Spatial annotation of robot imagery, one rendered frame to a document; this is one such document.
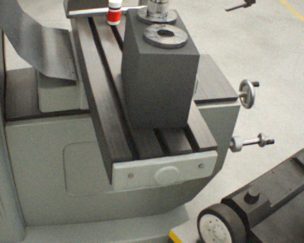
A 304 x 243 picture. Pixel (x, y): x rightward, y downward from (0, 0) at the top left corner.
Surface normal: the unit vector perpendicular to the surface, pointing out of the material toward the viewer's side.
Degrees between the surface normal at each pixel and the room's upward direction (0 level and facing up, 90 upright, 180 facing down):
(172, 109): 90
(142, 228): 0
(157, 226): 0
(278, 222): 0
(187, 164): 90
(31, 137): 90
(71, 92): 90
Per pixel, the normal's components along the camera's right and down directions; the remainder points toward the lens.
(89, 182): 0.27, 0.64
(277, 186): 0.11, -0.76
